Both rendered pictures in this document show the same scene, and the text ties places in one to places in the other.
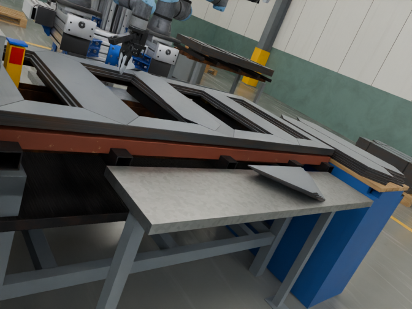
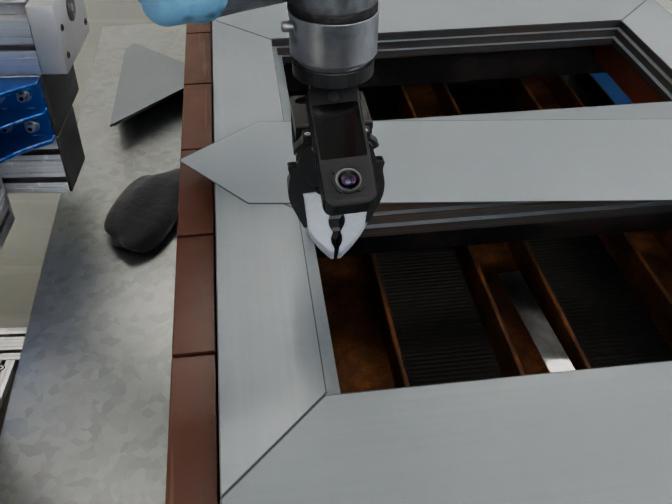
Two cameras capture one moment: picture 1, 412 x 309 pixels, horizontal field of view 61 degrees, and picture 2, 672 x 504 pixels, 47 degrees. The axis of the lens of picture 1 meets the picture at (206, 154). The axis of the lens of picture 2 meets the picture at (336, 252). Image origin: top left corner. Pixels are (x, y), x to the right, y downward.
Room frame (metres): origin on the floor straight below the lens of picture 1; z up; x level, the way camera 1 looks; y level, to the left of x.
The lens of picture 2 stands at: (1.18, 0.98, 1.35)
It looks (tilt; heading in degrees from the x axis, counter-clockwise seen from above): 39 degrees down; 308
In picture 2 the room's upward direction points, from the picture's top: straight up
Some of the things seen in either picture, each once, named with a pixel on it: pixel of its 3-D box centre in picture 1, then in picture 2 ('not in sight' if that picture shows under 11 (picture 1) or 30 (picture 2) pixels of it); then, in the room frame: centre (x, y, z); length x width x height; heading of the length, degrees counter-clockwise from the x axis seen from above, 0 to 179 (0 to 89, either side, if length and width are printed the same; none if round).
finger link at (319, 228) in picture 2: (125, 64); (317, 211); (1.59, 0.50, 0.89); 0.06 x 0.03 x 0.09; 136
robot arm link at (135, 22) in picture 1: (138, 23); (329, 33); (1.58, 0.49, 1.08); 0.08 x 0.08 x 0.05
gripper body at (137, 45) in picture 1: (134, 41); (332, 114); (1.58, 0.48, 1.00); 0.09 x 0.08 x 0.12; 136
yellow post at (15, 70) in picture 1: (11, 70); not in sight; (1.23, 0.78, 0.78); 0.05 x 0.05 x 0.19; 46
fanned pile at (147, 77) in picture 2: not in sight; (156, 78); (2.25, 0.16, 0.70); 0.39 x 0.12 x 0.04; 136
